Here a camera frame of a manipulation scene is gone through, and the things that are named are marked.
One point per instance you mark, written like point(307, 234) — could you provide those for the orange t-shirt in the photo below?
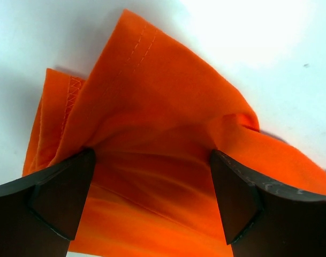
point(153, 111)

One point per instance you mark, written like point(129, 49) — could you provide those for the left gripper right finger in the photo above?
point(264, 217)

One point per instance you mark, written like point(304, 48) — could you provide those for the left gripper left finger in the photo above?
point(40, 213)

